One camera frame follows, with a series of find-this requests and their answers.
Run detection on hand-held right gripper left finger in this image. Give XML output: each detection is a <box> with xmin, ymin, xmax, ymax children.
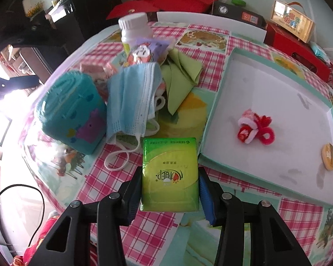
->
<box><xmin>28</xmin><ymin>166</ymin><xmax>143</xmax><ymax>266</ymax></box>

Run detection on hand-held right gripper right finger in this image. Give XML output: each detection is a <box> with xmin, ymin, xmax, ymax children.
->
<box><xmin>199</xmin><ymin>168</ymin><xmax>311</xmax><ymax>266</ymax></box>

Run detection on green tissue packet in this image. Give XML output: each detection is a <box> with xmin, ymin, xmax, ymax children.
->
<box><xmin>140</xmin><ymin>137</ymin><xmax>199</xmax><ymax>212</ymax></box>

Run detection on blue face mask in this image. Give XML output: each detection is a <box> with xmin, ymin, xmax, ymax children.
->
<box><xmin>104</xmin><ymin>62</ymin><xmax>165</xmax><ymax>172</ymax></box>

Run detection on white box with teal rim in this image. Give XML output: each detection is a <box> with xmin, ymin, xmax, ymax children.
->
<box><xmin>198</xmin><ymin>47</ymin><xmax>333</xmax><ymax>208</ymax></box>

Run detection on pink white striped towel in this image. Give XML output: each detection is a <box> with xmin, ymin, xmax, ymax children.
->
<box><xmin>79</xmin><ymin>61</ymin><xmax>120</xmax><ymax>95</ymax></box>

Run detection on purple cartoon snack packet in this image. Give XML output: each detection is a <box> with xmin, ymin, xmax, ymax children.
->
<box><xmin>125</xmin><ymin>37</ymin><xmax>174</xmax><ymax>67</ymax></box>

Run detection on white plastic bottle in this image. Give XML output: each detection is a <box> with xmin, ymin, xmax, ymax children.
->
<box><xmin>119</xmin><ymin>13</ymin><xmax>153</xmax><ymax>61</ymax></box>

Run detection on red white pipe cleaner ornament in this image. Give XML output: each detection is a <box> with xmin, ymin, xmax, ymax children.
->
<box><xmin>237</xmin><ymin>109</ymin><xmax>276</xmax><ymax>145</ymax></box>

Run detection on red patterned cloth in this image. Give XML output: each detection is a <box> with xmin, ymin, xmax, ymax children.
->
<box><xmin>14</xmin><ymin>212</ymin><xmax>61</xmax><ymax>266</ymax></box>

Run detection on teal container with purple print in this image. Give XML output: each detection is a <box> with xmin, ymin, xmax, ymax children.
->
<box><xmin>35</xmin><ymin>70</ymin><xmax>107</xmax><ymax>156</ymax></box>

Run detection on green cloth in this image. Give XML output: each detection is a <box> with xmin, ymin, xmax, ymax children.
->
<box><xmin>159</xmin><ymin>48</ymin><xmax>205</xmax><ymax>115</ymax></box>

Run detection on round yellow tape roll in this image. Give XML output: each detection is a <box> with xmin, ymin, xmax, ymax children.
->
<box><xmin>321</xmin><ymin>143</ymin><xmax>333</xmax><ymax>171</ymax></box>

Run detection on red gift box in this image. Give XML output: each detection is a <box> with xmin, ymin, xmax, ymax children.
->
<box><xmin>264</xmin><ymin>22</ymin><xmax>331</xmax><ymax>82</ymax></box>

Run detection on white board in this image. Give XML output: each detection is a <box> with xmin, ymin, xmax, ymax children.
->
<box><xmin>156</xmin><ymin>12</ymin><xmax>267</xmax><ymax>44</ymax></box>

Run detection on blue wet wipes pack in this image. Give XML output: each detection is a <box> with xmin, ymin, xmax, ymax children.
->
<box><xmin>311</xmin><ymin>41</ymin><xmax>329</xmax><ymax>63</ymax></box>

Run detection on black box with gauge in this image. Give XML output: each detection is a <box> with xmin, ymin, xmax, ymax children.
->
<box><xmin>211</xmin><ymin>1</ymin><xmax>267</xmax><ymax>29</ymax></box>

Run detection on red cardboard lid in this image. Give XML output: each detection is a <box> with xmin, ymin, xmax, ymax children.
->
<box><xmin>105</xmin><ymin>1</ymin><xmax>159</xmax><ymax>20</ymax></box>

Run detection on black cabinet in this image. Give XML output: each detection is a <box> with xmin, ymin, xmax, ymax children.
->
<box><xmin>62</xmin><ymin>0</ymin><xmax>121</xmax><ymax>45</ymax></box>

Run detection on yellow flowers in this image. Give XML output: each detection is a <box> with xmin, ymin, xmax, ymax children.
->
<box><xmin>26</xmin><ymin>1</ymin><xmax>45</xmax><ymax>17</ymax></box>

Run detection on black floor cable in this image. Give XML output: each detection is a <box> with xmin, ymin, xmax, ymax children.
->
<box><xmin>0</xmin><ymin>184</ymin><xmax>46</xmax><ymax>247</ymax></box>

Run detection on wooden box with handle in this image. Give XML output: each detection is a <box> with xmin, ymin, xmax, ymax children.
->
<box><xmin>270</xmin><ymin>0</ymin><xmax>315</xmax><ymax>43</ymax></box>

